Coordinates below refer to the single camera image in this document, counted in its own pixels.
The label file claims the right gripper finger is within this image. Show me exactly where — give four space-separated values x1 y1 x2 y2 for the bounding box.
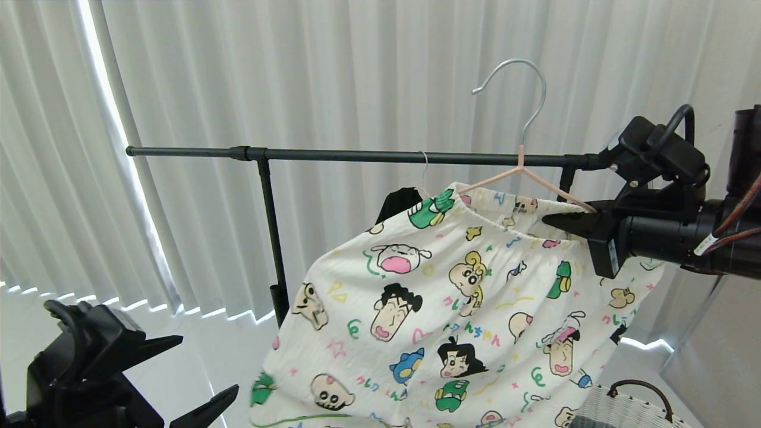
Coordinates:
542 211 595 241

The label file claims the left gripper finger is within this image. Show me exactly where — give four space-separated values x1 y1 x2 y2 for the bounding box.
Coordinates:
185 385 240 428
119 335 184 366

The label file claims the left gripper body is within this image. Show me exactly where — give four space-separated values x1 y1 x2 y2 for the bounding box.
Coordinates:
6 304 173 428

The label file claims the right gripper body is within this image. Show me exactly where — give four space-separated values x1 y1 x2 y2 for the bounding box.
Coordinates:
586 199 723 279

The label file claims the pink clothes hanger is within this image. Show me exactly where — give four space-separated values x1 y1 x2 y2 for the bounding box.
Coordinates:
455 58 597 213
416 152 435 200

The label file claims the cream printed garment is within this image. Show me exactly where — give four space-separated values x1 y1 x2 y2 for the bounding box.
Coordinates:
250 182 665 428

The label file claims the black short-sleeved shirt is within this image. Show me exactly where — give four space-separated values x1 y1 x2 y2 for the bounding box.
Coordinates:
375 187 424 225

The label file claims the white laundry basket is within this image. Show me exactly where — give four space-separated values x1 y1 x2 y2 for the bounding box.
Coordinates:
570 379 693 428

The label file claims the black clothes rack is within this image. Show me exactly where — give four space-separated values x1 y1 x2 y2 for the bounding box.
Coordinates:
126 146 613 328

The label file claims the white curtain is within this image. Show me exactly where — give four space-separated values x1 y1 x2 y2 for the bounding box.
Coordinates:
0 0 761 325

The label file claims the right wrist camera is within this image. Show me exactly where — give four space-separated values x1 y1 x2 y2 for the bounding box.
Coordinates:
598 116 711 218

